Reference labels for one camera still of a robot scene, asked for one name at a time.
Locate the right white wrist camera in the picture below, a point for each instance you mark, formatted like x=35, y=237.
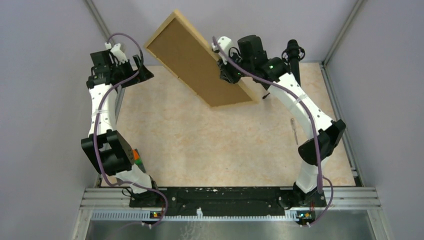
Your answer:
x=223, y=44

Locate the green lego brick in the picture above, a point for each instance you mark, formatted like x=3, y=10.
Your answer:
x=139, y=161

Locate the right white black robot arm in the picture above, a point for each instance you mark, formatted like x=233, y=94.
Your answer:
x=280, y=76

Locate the wooden picture frame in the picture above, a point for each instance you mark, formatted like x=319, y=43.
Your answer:
x=187, y=55

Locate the grey lego baseplate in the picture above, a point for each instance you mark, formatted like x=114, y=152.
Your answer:
x=141, y=167

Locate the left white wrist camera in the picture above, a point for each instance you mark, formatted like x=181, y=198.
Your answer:
x=117, y=51

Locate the orange curved toy block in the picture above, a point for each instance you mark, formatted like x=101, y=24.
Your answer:
x=136, y=156

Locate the black microphone orange tip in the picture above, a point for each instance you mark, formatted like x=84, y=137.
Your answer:
x=293, y=54

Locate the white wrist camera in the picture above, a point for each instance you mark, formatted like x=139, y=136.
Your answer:
x=223, y=44
x=117, y=51

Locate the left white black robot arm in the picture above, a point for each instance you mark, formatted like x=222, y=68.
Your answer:
x=108, y=151

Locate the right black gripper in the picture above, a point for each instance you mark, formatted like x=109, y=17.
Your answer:
x=225, y=74

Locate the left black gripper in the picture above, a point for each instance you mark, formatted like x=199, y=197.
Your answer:
x=144, y=74

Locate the aluminium front rail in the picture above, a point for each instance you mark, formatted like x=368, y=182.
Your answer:
x=111, y=204

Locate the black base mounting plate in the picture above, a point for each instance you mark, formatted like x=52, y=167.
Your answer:
x=225, y=201

